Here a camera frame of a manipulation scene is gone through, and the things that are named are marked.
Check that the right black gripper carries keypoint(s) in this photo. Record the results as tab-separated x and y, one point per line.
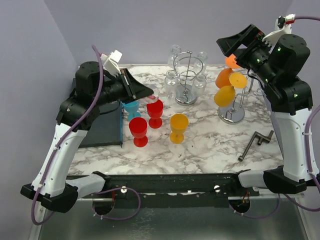
250	36

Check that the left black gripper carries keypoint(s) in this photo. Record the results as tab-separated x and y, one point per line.
136	89

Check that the blue plastic wine glass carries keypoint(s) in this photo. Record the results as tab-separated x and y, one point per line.
132	109

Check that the red plastic wine glass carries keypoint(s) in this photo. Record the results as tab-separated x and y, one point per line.
155	111
138	127

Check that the dark orange wine glass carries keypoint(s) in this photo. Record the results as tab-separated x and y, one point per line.
222	79

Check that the yellow-orange wine glass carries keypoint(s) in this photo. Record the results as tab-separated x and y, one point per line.
227	94

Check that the clear wine glass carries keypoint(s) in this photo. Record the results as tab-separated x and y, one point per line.
157	94

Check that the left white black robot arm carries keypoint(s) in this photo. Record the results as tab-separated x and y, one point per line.
95	86

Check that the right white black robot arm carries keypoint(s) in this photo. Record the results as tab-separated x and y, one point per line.
277	58

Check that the orange standing plastic wine glass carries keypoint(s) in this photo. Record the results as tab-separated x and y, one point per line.
178	124

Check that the chrome bottle rack centre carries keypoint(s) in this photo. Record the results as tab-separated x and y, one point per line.
184	96

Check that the chrome wine glass rack right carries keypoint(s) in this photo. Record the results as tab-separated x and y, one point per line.
235	113

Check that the clear glass bottle front left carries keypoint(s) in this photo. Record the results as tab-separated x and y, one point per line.
170	82

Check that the clear glass bottle back right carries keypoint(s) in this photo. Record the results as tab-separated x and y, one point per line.
200	63

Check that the clear glass bottle front right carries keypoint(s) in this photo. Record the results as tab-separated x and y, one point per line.
199	85

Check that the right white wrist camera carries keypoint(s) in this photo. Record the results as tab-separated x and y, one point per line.
283	25

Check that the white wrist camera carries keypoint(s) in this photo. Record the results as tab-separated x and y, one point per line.
110	62
283	25

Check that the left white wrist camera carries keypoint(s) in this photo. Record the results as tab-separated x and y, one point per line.
110	62

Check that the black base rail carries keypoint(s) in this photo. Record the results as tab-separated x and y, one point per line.
182	190

